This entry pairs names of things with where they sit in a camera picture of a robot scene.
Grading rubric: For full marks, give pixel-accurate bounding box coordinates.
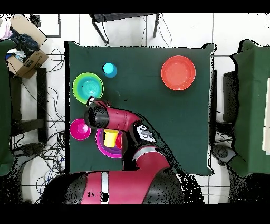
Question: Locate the red cup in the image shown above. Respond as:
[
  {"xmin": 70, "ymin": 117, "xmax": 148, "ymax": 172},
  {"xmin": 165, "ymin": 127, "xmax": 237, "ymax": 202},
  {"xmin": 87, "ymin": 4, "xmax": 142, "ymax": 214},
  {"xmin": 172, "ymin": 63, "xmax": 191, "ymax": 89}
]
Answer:
[{"xmin": 115, "ymin": 134, "xmax": 123, "ymax": 150}]

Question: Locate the yellow cup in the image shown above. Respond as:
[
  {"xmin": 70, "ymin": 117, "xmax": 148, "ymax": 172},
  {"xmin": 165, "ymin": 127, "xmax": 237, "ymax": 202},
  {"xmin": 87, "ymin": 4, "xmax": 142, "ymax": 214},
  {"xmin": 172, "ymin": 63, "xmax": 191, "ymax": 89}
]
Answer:
[{"xmin": 103, "ymin": 129, "xmax": 119, "ymax": 148}]

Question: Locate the purple bowl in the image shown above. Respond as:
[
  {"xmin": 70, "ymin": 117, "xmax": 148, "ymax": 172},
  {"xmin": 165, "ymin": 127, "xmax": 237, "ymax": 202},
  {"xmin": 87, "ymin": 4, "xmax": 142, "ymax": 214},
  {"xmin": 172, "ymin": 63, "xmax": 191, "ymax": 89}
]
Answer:
[{"xmin": 99, "ymin": 129, "xmax": 123, "ymax": 154}]

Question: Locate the large pink bowl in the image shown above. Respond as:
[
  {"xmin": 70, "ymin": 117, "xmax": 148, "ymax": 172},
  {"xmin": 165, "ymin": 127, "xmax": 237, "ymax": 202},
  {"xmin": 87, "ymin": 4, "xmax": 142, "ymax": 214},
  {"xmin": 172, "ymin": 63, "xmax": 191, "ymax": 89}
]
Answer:
[{"xmin": 95, "ymin": 127, "xmax": 123, "ymax": 159}]

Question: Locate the blue bowl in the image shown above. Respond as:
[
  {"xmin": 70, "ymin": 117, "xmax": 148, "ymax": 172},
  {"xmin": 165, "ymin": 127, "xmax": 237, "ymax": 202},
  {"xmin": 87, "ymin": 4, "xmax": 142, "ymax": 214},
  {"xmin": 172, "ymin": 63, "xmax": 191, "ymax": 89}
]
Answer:
[{"xmin": 79, "ymin": 77, "xmax": 102, "ymax": 100}]

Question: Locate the green bowl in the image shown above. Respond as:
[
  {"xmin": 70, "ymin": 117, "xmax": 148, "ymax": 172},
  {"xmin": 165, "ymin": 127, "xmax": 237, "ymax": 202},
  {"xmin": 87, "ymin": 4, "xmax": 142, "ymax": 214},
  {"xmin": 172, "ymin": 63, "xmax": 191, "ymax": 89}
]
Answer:
[{"xmin": 72, "ymin": 72, "xmax": 104, "ymax": 105}]

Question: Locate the dark green tablecloth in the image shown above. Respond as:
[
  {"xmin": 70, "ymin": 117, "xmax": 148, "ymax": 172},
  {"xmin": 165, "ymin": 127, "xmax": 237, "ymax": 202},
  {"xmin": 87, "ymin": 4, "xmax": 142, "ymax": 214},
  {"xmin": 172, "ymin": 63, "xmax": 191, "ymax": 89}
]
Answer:
[{"xmin": 64, "ymin": 40, "xmax": 216, "ymax": 176}]

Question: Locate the light blue cup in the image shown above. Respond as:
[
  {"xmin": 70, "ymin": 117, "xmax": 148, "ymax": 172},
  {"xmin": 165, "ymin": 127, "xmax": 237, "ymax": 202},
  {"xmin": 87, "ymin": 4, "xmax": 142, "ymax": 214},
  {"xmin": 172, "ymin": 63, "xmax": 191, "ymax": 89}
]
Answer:
[{"xmin": 102, "ymin": 62, "xmax": 118, "ymax": 79}]

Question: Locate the orange bowl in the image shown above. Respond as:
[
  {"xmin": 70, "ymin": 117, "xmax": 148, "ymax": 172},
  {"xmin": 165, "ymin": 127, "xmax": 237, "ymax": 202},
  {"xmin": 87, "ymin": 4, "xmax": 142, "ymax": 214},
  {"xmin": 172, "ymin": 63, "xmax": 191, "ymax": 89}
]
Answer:
[{"xmin": 161, "ymin": 55, "xmax": 197, "ymax": 91}]

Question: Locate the small crimson bowl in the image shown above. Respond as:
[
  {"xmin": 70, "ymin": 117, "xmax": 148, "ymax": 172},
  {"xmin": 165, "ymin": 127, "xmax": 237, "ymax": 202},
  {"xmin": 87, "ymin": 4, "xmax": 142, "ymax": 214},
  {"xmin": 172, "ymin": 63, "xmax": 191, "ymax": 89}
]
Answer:
[{"xmin": 69, "ymin": 118, "xmax": 92, "ymax": 141}]

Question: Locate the black cabinet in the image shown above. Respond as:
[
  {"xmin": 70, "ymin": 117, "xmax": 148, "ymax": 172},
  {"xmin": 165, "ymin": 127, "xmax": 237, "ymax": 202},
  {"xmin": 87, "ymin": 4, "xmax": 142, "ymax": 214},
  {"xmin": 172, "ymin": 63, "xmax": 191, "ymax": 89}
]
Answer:
[{"xmin": 222, "ymin": 70, "xmax": 239, "ymax": 123}]

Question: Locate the black caster leg with knob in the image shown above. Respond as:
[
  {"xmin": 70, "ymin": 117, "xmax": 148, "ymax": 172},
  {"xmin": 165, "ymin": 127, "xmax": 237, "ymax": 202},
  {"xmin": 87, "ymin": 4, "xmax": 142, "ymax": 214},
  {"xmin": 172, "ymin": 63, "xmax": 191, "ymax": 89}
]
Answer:
[
  {"xmin": 11, "ymin": 142, "xmax": 46, "ymax": 163},
  {"xmin": 211, "ymin": 143, "xmax": 238, "ymax": 167}
]

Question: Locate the cardboard box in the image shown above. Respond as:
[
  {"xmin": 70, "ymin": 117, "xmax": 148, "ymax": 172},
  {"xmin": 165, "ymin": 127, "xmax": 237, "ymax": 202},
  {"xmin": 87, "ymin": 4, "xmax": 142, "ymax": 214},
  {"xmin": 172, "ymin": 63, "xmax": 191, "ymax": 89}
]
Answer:
[{"xmin": 6, "ymin": 14, "xmax": 50, "ymax": 79}]

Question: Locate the green-covered side table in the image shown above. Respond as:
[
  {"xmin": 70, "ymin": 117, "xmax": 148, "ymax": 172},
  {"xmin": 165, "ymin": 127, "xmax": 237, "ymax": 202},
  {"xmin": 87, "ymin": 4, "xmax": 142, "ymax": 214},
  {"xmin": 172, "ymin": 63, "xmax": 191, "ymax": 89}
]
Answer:
[
  {"xmin": 0, "ymin": 39, "xmax": 16, "ymax": 176},
  {"xmin": 230, "ymin": 39, "xmax": 270, "ymax": 177}
]

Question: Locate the tangle of black cables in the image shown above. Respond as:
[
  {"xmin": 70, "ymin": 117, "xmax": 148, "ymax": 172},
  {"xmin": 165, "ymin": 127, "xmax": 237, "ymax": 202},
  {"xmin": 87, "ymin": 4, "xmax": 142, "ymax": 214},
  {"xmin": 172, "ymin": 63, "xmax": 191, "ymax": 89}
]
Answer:
[{"xmin": 12, "ymin": 48, "xmax": 70, "ymax": 204}]

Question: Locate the black bench frame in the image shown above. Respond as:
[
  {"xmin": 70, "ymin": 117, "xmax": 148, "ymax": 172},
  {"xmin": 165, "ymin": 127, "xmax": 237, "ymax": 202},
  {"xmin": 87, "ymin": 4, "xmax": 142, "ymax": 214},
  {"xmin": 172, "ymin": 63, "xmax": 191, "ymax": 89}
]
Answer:
[{"xmin": 9, "ymin": 67, "xmax": 48, "ymax": 143}]

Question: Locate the black metal chair frame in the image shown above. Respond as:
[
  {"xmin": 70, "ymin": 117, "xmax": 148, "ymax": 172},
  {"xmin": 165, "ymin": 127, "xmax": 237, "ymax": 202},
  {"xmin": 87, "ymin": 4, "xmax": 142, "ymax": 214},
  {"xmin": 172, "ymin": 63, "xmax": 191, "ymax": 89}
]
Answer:
[{"xmin": 89, "ymin": 13, "xmax": 161, "ymax": 45}]

